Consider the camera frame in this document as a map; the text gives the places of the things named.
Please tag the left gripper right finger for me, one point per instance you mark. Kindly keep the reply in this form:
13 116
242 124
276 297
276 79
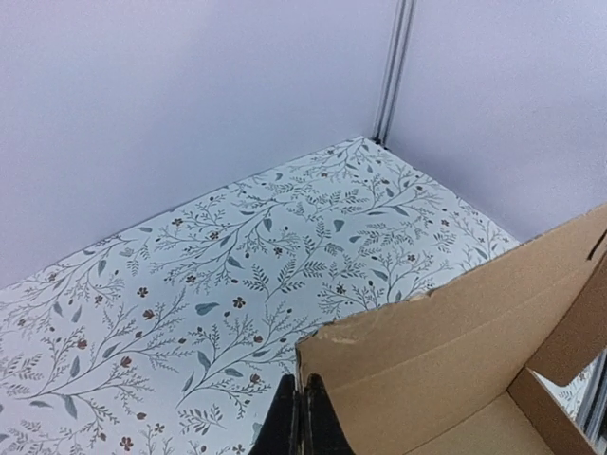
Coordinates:
321 432

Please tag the aluminium front rail base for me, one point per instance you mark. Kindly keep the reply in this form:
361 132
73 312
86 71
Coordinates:
591 416

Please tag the brown cardboard box sheet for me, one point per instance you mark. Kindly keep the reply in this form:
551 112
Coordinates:
464 368

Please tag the right aluminium frame post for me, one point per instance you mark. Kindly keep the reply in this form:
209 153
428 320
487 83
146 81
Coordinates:
397 52

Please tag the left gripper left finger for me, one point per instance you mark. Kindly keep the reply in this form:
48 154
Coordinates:
279 434

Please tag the floral patterned table mat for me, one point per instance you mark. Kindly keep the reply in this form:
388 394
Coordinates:
172 337

